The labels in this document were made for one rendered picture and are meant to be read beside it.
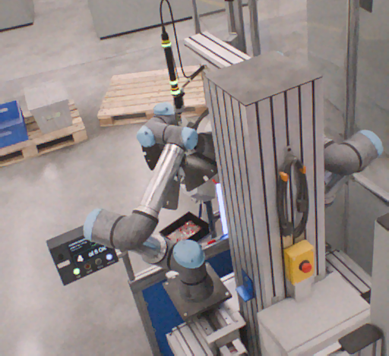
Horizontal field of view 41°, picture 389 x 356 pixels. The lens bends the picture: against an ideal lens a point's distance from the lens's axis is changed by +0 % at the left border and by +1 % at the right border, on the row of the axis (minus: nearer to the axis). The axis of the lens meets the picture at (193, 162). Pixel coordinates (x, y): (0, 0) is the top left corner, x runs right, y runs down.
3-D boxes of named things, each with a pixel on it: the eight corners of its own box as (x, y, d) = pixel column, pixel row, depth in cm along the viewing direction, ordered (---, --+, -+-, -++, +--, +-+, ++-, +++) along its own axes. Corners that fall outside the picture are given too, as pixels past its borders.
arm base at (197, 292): (220, 292, 211) (217, 275, 206) (188, 308, 207) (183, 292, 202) (203, 269, 223) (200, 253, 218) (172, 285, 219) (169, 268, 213)
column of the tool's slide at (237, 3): (254, 225, 394) (228, -10, 293) (264, 228, 390) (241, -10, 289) (251, 231, 390) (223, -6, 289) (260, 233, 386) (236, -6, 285)
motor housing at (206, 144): (191, 163, 307) (174, 158, 299) (209, 130, 301) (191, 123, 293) (209, 182, 289) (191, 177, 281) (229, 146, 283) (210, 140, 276)
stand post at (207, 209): (219, 274, 359) (200, 169, 308) (225, 282, 352) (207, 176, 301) (213, 277, 358) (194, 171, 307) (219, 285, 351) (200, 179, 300)
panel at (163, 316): (283, 302, 316) (277, 222, 279) (285, 304, 315) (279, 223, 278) (162, 366, 293) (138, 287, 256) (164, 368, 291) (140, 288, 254)
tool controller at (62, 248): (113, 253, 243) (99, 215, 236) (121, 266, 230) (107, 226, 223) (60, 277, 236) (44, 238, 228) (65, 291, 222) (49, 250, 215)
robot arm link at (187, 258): (198, 287, 203) (193, 263, 195) (169, 277, 209) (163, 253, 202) (212, 266, 211) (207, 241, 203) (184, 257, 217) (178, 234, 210)
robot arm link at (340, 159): (329, 191, 185) (247, 92, 199) (349, 178, 189) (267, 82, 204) (343, 177, 175) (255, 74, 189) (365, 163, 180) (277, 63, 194)
